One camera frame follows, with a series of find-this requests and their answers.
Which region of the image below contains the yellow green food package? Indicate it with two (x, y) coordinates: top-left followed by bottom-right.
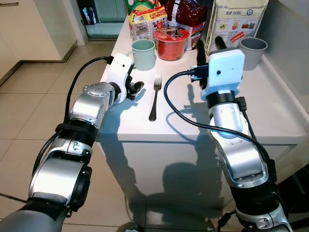
(126, 0), (168, 42)

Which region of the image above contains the cream cracker bag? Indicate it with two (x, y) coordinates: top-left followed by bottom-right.
(205, 0), (269, 55)

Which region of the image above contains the glass door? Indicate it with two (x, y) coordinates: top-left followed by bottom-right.
(77, 0), (130, 42)

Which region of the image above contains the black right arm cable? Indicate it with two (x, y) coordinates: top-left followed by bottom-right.
(163, 70), (278, 187)

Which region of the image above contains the silver metal fork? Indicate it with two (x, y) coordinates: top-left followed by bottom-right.
(149, 76), (163, 122)

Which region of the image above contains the pale green mug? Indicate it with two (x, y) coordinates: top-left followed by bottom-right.
(126, 40), (156, 71)

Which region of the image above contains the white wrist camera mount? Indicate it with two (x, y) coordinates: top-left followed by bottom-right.
(105, 53), (135, 102)
(200, 48), (245, 100)

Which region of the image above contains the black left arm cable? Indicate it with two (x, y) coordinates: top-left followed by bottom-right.
(33, 56), (114, 174)

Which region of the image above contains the grey mug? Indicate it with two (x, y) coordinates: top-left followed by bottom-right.
(238, 37), (268, 71)

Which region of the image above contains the dark red snack bag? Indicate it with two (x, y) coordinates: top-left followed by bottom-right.
(167, 0), (209, 50)

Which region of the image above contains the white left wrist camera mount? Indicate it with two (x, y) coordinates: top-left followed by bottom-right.
(105, 53), (135, 102)

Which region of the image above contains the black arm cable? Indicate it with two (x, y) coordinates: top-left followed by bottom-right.
(33, 56), (114, 174)
(163, 70), (278, 187)

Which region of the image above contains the beige floor cabinet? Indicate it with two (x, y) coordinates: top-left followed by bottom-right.
(0, 0), (79, 82)

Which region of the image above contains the red lidded bowl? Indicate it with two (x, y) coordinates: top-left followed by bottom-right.
(154, 27), (190, 61)

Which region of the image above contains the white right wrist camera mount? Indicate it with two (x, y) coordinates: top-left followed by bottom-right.
(200, 48), (245, 100)

